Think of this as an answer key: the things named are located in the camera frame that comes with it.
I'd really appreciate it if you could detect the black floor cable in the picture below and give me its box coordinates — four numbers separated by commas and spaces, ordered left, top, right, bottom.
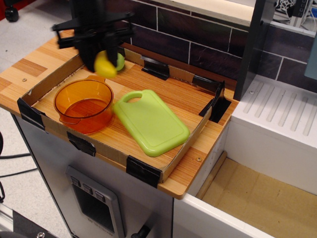
0, 152, 38, 178

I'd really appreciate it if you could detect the grey toy oven front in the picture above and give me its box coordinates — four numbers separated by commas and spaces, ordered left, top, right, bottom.
14, 116, 173, 238

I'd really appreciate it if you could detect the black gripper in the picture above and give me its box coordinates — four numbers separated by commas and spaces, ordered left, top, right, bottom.
52, 0, 134, 72

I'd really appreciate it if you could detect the cardboard fence with black tape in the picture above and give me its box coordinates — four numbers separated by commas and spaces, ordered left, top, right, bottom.
13, 39, 237, 195

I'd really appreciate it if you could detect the orange transparent plastic pot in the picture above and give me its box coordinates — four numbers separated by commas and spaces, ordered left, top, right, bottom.
54, 75, 114, 134

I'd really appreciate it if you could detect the dark vertical post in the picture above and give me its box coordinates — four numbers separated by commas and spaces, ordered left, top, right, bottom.
234, 0, 275, 101

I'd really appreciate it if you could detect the green toy apple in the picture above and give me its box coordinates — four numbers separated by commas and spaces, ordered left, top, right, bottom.
116, 53, 125, 71

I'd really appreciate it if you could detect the green plastic cutting board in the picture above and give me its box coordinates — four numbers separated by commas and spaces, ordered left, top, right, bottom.
113, 90, 190, 157

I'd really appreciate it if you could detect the white toy sink unit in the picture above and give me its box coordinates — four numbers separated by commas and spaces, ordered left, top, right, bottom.
173, 76, 317, 238

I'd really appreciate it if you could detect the yellow toy banana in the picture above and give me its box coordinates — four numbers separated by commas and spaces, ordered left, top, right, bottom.
94, 51, 117, 78

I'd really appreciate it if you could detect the black caster wheel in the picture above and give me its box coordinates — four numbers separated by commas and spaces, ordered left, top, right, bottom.
4, 5, 19, 22

